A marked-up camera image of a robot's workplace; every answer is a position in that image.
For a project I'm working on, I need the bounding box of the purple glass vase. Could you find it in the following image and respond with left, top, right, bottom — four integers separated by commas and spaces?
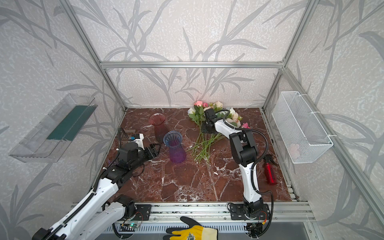
163, 131, 187, 164

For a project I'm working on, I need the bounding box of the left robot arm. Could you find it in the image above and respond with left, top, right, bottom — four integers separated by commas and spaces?
32, 140, 162, 240

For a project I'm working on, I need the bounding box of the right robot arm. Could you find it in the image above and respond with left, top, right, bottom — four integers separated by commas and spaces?
202, 109, 274, 220

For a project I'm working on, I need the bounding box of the pile of artificial flowers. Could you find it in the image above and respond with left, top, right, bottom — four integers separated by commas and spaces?
188, 101, 249, 163

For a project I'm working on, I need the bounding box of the red glass vase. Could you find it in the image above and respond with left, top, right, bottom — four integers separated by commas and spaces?
149, 113, 170, 144

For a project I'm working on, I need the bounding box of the yellow black work glove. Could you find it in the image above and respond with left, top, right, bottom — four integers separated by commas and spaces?
163, 216, 219, 240

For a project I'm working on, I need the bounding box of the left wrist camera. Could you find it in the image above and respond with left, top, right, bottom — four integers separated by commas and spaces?
130, 134, 144, 149

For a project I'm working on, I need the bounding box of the white wire basket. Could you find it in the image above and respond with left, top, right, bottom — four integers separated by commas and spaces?
272, 91, 334, 164

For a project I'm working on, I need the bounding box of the clear plastic wall tray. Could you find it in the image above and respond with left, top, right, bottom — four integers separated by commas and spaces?
9, 94, 98, 163

